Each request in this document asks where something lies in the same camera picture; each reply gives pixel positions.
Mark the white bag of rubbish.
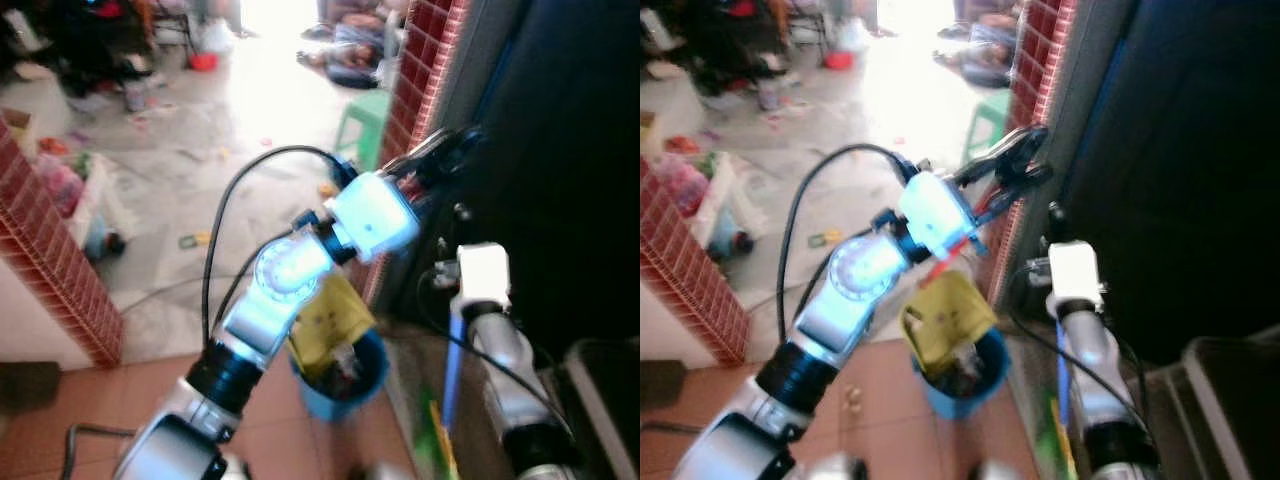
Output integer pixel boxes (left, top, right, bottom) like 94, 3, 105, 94
672, 150, 766, 263
40, 150, 136, 263

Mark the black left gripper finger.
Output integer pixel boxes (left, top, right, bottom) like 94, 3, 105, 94
988, 162, 1055, 213
424, 152, 481, 199
958, 124, 1049, 181
404, 124, 487, 171

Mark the blue and green broom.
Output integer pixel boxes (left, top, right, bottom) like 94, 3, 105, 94
428, 308, 469, 480
1036, 346, 1081, 480

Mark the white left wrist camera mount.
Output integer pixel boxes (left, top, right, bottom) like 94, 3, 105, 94
897, 171, 979, 257
328, 171, 422, 263

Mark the green dustpan with red handle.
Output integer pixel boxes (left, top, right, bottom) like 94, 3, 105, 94
288, 268, 379, 379
898, 234, 1001, 379

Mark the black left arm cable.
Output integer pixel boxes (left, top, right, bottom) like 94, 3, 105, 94
776, 142, 919, 343
198, 144, 351, 346

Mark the grey robot left foot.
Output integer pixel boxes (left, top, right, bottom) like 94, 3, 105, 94
798, 454, 869, 480

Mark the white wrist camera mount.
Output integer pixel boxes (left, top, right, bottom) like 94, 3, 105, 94
1046, 240, 1105, 309
897, 171, 979, 257
453, 242, 513, 309
328, 171, 422, 263

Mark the green plastic stool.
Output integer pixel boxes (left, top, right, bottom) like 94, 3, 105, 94
962, 88, 1013, 167
333, 88, 393, 173

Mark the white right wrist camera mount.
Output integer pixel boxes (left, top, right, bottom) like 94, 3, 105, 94
453, 242, 513, 309
1046, 240, 1105, 309

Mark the blue plastic waste bin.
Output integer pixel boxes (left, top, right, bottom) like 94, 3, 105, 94
920, 328, 1013, 421
294, 328, 391, 423

